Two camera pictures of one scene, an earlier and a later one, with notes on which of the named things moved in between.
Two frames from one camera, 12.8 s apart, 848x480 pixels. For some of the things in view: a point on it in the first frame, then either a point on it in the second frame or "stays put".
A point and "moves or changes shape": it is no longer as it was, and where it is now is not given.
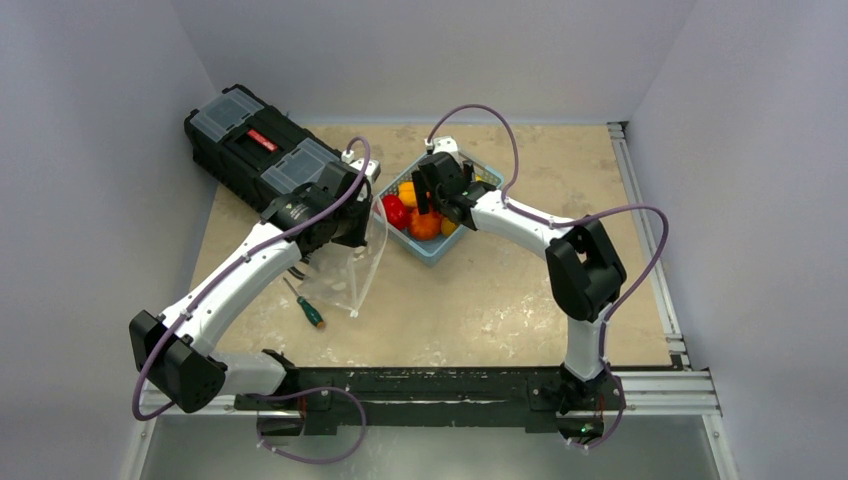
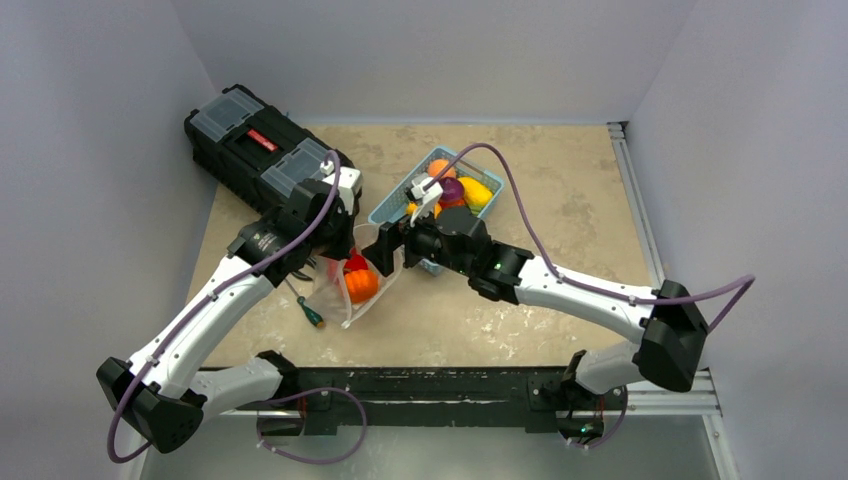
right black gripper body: x=428 y=189 → x=387 y=246
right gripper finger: x=420 y=179 → x=381 y=253
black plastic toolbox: x=253 y=147 stays put
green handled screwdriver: x=308 y=309 stays put
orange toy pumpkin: x=425 y=227 moves or changes shape
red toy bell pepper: x=396 y=211 → x=356 y=262
